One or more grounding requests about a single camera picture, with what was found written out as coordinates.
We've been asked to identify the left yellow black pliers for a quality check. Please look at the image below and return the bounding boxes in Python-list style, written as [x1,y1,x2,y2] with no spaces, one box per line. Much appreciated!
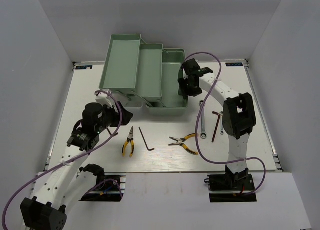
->
[121,126,135,157]

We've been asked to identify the small silver wrench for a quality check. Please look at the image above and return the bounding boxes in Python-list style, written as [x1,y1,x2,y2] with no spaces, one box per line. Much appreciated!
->
[220,111,225,135]

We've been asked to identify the right yellow black pliers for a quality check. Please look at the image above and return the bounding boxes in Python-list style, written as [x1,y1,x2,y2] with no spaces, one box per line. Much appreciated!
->
[168,133,199,156]

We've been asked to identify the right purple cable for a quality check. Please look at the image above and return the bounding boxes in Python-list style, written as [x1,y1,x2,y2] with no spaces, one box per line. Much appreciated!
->
[181,51,266,195]

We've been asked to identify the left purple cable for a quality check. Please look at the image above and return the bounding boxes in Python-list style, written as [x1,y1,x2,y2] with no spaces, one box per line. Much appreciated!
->
[3,90,125,227]

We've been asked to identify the large silver ratchet wrench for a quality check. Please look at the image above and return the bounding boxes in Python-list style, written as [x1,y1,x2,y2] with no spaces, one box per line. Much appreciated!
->
[200,107,207,139]

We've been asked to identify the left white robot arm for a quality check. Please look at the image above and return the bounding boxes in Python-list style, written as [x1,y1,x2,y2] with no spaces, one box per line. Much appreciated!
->
[20,102,134,229]

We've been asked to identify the yellow black pliers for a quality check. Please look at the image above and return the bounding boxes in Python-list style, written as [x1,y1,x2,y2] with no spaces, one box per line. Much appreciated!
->
[168,133,199,156]
[121,126,135,157]

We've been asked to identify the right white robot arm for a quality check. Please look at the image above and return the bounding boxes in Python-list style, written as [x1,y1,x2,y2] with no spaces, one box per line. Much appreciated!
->
[178,58,257,189]

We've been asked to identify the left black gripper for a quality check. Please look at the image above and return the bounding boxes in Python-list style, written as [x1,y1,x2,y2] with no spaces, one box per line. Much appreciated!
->
[95,101,134,133]

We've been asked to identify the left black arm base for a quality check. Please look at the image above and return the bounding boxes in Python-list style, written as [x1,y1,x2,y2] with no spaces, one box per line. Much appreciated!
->
[80,174,126,202]

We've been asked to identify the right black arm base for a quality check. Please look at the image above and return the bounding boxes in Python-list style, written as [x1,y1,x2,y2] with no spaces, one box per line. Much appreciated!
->
[204,174,255,192]

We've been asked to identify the purple cable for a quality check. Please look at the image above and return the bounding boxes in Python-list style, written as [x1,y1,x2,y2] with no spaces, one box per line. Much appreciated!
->
[181,51,266,195]
[3,90,125,227]

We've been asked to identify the green toolbox with clear lid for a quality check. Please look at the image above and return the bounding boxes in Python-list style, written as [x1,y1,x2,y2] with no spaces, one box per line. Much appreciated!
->
[99,34,189,116]

